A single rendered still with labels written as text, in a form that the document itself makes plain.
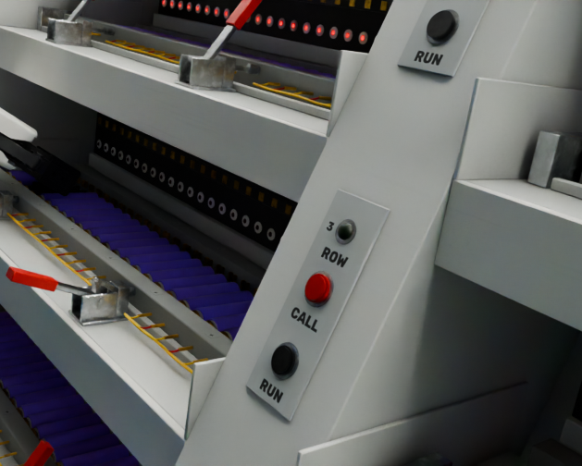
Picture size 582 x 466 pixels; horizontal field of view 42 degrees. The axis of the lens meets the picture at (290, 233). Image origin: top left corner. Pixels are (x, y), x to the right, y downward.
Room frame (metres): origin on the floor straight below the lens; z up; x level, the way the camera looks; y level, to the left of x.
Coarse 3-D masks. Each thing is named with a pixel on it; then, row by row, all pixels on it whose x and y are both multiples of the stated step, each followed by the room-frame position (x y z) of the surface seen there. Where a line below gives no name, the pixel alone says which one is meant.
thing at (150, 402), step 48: (48, 144) 0.96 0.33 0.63; (144, 192) 0.86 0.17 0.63; (0, 240) 0.72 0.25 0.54; (240, 240) 0.72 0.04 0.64; (0, 288) 0.68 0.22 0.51; (48, 336) 0.60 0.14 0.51; (96, 336) 0.56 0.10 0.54; (144, 336) 0.57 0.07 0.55; (96, 384) 0.53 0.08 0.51; (144, 384) 0.50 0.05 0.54; (192, 384) 0.43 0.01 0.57; (144, 432) 0.48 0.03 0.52
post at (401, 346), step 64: (512, 0) 0.38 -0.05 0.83; (576, 0) 0.39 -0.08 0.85; (384, 64) 0.43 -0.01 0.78; (512, 64) 0.38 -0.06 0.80; (576, 64) 0.41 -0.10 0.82; (384, 128) 0.41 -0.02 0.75; (448, 128) 0.38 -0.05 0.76; (320, 192) 0.43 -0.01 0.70; (384, 192) 0.40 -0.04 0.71; (448, 192) 0.37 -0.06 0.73; (384, 256) 0.39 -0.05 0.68; (256, 320) 0.43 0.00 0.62; (384, 320) 0.37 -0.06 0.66; (448, 320) 0.41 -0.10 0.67; (512, 320) 0.45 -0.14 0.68; (320, 384) 0.39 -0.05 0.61; (384, 384) 0.39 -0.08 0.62; (448, 384) 0.43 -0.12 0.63; (512, 384) 0.47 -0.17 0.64; (192, 448) 0.43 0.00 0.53; (256, 448) 0.40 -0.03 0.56; (512, 448) 0.50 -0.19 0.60
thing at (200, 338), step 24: (0, 168) 0.88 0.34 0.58; (24, 192) 0.80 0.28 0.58; (48, 216) 0.74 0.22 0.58; (48, 240) 0.71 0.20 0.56; (72, 240) 0.69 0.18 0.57; (96, 240) 0.69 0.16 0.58; (96, 264) 0.65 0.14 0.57; (120, 264) 0.64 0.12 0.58; (144, 288) 0.60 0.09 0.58; (144, 312) 0.59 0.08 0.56; (168, 312) 0.56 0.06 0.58; (192, 312) 0.57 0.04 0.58; (168, 336) 0.55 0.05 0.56; (192, 336) 0.54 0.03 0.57; (216, 336) 0.53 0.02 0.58
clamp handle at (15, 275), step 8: (8, 272) 0.53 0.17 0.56; (16, 272) 0.53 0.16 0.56; (24, 272) 0.54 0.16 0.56; (32, 272) 0.55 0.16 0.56; (16, 280) 0.53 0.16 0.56; (24, 280) 0.53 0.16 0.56; (32, 280) 0.54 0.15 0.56; (40, 280) 0.54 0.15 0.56; (48, 280) 0.55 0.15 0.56; (96, 280) 0.58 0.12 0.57; (48, 288) 0.55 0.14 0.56; (56, 288) 0.55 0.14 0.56; (64, 288) 0.56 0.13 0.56; (72, 288) 0.56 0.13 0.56; (80, 288) 0.57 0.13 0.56; (96, 288) 0.58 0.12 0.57
